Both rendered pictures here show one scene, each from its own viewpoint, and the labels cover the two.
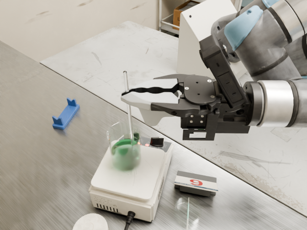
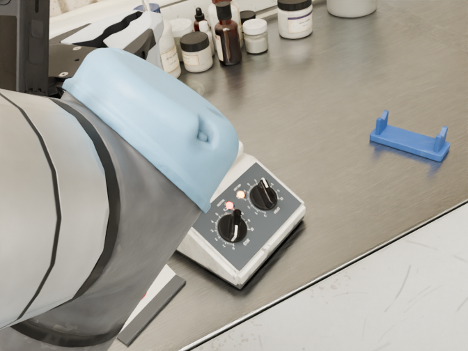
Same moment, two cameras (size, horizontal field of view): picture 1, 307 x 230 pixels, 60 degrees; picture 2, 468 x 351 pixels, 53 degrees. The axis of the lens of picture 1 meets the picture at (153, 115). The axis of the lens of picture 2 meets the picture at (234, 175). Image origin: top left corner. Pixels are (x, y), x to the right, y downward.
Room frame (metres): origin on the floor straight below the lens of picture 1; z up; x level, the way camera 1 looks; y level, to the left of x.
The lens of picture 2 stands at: (0.59, -0.30, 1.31)
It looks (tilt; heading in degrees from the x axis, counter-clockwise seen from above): 40 degrees down; 120
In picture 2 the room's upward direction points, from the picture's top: 9 degrees counter-clockwise
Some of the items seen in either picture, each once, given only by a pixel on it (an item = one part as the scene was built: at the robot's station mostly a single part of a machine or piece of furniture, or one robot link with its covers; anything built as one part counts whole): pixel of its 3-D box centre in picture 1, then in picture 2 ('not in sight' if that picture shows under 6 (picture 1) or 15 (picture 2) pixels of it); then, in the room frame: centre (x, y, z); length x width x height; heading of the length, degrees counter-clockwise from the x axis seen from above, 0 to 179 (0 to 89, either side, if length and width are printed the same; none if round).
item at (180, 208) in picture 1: (187, 211); not in sight; (0.26, -0.07, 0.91); 0.06 x 0.06 x 0.02
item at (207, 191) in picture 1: (196, 180); (133, 287); (0.33, -0.09, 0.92); 0.09 x 0.06 x 0.04; 77
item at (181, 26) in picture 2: not in sight; (180, 40); (0.10, 0.43, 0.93); 0.06 x 0.06 x 0.07
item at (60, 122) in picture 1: (65, 112); (409, 134); (0.56, 0.25, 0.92); 0.10 x 0.03 x 0.04; 165
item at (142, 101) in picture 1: (150, 111); (115, 53); (0.31, 0.01, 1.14); 0.09 x 0.03 x 0.06; 89
